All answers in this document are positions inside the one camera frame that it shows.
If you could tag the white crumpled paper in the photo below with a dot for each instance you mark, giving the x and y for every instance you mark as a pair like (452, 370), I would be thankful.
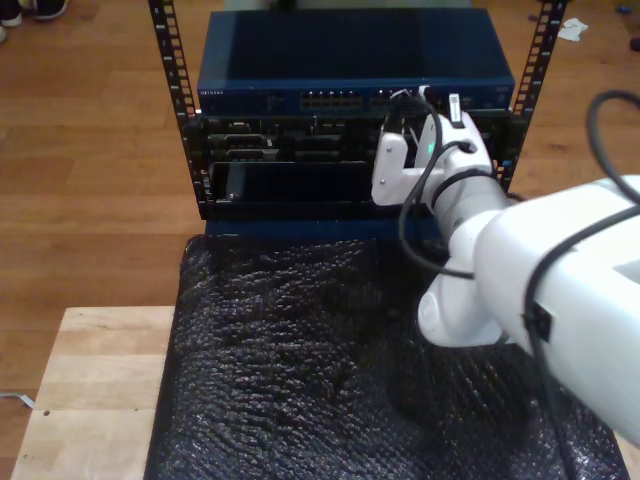
(572, 31)

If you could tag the black rack server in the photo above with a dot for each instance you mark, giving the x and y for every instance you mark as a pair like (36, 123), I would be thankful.
(300, 145)

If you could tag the blue network switch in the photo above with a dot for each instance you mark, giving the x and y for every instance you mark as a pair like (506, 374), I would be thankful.
(350, 50)

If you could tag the black shoe white sole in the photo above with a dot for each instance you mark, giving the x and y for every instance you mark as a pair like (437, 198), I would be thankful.
(50, 10)
(11, 20)

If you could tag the black metal rack frame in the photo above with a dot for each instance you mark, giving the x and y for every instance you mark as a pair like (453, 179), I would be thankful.
(166, 60)

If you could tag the small blue object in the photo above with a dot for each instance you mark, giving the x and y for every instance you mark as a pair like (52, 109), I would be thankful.
(623, 9)

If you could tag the white grey sneaker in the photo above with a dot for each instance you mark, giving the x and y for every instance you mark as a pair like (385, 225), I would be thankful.
(2, 35)

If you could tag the black bubble wrap mat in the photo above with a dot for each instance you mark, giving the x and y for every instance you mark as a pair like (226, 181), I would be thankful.
(275, 390)

